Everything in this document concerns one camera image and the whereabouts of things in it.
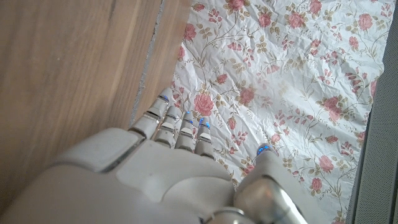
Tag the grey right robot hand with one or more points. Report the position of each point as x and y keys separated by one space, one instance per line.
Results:
x=149 y=180

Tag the floral backdrop cloth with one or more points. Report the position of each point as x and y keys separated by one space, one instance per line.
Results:
x=280 y=62

